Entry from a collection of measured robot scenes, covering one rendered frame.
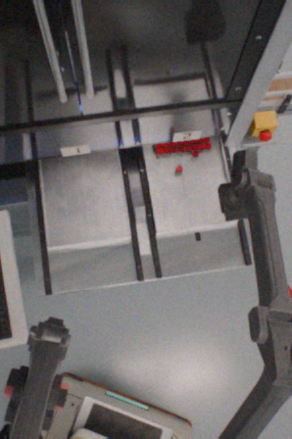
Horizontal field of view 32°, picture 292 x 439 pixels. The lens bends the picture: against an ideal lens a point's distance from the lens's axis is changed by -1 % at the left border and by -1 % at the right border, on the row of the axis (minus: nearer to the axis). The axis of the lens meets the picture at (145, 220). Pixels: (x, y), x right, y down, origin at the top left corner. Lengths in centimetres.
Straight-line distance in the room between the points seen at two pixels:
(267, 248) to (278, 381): 28
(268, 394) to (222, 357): 149
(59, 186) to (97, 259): 27
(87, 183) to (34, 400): 86
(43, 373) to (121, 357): 144
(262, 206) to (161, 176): 59
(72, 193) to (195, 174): 40
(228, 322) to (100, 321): 61
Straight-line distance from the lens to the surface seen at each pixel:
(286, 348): 100
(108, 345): 244
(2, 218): 174
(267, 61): 127
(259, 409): 102
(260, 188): 117
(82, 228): 161
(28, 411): 97
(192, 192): 165
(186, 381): 245
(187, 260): 159
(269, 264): 105
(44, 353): 104
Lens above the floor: 244
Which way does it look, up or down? 75 degrees down
